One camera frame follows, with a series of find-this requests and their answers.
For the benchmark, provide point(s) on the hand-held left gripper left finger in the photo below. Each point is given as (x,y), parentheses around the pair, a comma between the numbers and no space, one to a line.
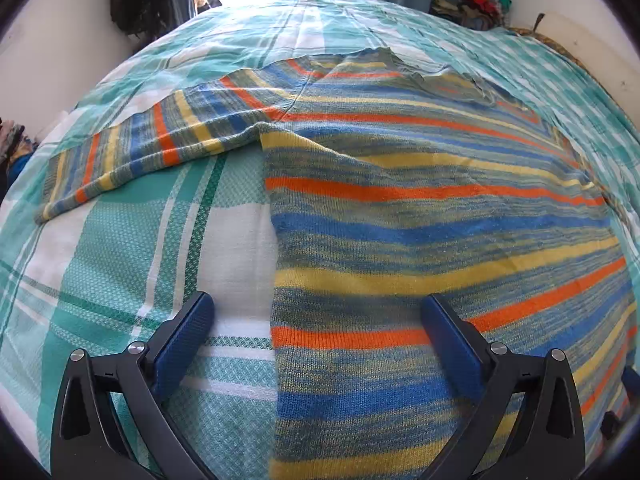
(187,330)

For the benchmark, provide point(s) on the green white plaid bed sheet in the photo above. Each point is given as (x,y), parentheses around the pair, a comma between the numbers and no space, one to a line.
(150,240)

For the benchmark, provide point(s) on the striped knit sweater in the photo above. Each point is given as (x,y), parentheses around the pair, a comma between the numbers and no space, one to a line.
(400,220)

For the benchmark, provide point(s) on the woven straw mat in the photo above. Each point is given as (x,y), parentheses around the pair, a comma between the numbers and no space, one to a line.
(550,40)

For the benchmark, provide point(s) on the folded clothes heap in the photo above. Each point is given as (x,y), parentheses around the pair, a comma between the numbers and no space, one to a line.
(12,145)

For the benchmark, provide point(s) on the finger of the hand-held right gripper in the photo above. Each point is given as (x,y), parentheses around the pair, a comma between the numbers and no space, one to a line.
(611,424)

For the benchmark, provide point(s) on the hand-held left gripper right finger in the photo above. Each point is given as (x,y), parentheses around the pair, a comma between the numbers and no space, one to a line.
(450,340)

